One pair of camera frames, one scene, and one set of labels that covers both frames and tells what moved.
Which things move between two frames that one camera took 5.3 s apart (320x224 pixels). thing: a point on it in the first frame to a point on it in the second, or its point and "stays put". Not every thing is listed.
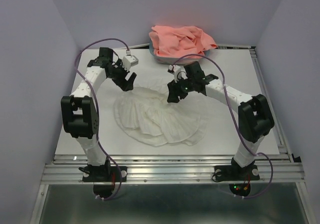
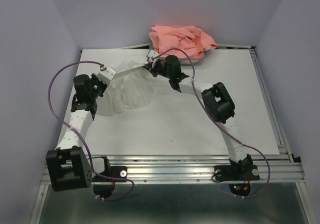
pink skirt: (177, 41) stays put
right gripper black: (174, 91) to (153, 68)
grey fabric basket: (179, 60) stays put
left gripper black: (125, 85) to (93, 78)
